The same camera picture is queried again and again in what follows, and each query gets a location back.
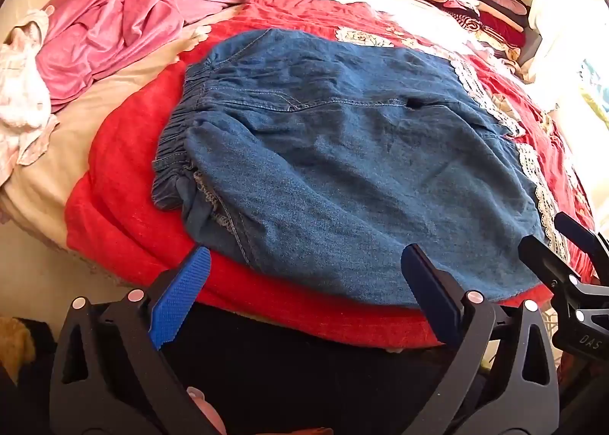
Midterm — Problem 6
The person's dark clothing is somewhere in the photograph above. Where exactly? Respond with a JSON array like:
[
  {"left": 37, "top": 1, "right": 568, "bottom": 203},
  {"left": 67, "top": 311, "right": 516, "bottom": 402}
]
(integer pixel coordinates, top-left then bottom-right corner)
[{"left": 0, "top": 302, "right": 481, "bottom": 435}]

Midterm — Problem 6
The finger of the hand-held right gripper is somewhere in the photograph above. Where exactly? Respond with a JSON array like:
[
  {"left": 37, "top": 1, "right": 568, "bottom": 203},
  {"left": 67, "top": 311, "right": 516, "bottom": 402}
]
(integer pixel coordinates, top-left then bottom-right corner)
[
  {"left": 554, "top": 212, "right": 609, "bottom": 274},
  {"left": 518, "top": 235, "right": 609, "bottom": 364}
]

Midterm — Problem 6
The beige bed sheet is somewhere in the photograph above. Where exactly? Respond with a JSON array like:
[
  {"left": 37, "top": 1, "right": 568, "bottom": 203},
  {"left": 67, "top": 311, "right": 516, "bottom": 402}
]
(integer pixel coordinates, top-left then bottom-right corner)
[{"left": 0, "top": 2, "right": 248, "bottom": 255}]

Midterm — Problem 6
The red floral blanket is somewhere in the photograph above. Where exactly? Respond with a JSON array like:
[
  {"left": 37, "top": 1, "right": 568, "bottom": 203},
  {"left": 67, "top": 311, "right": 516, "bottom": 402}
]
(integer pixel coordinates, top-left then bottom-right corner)
[{"left": 64, "top": 0, "right": 600, "bottom": 351}]

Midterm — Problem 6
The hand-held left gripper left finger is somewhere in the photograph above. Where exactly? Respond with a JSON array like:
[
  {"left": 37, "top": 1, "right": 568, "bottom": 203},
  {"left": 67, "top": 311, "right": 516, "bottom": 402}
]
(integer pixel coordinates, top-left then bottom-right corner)
[{"left": 50, "top": 245, "right": 229, "bottom": 435}]

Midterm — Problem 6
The blue denim pants lace trim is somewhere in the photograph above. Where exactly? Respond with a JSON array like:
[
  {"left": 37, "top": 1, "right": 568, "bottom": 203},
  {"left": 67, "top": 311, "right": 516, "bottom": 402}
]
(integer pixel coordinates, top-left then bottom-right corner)
[{"left": 151, "top": 28, "right": 548, "bottom": 307}]

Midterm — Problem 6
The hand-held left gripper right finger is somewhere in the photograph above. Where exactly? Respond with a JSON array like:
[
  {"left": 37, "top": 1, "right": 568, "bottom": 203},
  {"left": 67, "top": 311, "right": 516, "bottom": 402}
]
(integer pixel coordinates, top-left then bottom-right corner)
[{"left": 401, "top": 243, "right": 560, "bottom": 435}]

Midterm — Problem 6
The pink soft item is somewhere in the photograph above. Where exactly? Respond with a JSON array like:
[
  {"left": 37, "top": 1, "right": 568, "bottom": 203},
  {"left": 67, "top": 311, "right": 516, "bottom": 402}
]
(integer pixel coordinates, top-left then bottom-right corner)
[{"left": 185, "top": 386, "right": 227, "bottom": 435}]

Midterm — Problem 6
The white curtain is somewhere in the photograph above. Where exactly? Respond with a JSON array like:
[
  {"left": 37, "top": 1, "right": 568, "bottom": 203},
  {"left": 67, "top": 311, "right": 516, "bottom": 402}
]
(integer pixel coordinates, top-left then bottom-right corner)
[{"left": 527, "top": 0, "right": 609, "bottom": 103}]

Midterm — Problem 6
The green yellow printed cloth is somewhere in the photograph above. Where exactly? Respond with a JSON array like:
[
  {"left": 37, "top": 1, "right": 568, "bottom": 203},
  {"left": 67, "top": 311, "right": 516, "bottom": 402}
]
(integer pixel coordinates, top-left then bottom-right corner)
[{"left": 578, "top": 59, "right": 609, "bottom": 127}]

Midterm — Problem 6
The stack of folded clothes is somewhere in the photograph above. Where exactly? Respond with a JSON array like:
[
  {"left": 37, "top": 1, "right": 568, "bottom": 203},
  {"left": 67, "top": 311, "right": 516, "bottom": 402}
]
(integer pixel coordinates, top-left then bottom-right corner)
[{"left": 419, "top": 0, "right": 540, "bottom": 79}]

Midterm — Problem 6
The white pink crumpled cloth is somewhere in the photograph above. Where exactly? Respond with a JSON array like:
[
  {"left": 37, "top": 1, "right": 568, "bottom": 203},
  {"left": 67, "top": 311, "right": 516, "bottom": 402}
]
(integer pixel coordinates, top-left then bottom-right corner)
[{"left": 0, "top": 9, "right": 60, "bottom": 186}]

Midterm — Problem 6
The yellow fuzzy item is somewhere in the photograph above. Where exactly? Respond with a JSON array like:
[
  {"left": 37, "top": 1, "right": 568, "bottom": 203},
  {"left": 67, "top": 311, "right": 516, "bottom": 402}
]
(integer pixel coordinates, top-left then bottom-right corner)
[{"left": 0, "top": 316, "right": 37, "bottom": 384}]

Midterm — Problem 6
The pink velvet blanket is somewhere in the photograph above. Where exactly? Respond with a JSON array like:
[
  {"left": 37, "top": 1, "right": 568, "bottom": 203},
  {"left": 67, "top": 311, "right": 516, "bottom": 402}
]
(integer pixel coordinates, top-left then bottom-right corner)
[{"left": 35, "top": 0, "right": 329, "bottom": 113}]

